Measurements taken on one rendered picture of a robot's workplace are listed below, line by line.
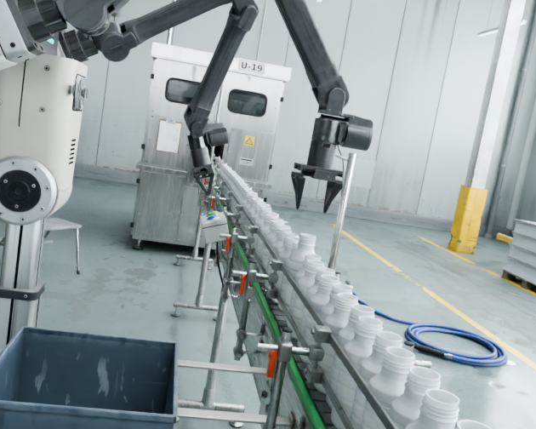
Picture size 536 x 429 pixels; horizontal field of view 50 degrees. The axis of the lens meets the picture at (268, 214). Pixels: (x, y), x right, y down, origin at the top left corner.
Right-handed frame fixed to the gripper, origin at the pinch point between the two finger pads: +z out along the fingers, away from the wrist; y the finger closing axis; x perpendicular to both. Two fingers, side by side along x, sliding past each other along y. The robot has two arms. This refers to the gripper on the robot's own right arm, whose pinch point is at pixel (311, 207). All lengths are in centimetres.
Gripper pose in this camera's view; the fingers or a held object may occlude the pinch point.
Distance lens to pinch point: 129.9
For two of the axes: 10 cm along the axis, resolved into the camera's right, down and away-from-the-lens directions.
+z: -1.7, 9.8, 1.3
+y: 9.7, 1.5, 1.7
